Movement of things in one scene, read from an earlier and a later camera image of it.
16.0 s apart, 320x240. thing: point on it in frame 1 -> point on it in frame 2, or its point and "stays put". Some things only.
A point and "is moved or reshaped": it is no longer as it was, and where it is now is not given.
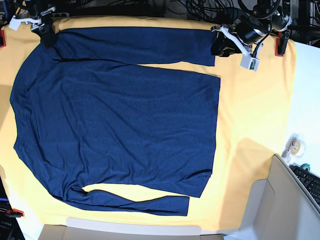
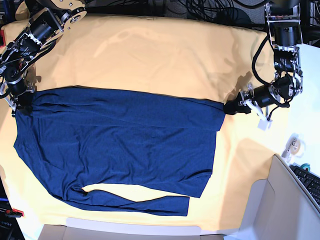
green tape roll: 305,165 stays put
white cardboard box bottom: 81,228 stays put
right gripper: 249,30 -> 264,95
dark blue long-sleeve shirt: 82,114 is moved or reshaped
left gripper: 45,29 -> 24,100
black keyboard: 311,181 stays put
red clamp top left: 2,40 stays put
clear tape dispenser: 295,146 stays put
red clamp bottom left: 14,213 stays put
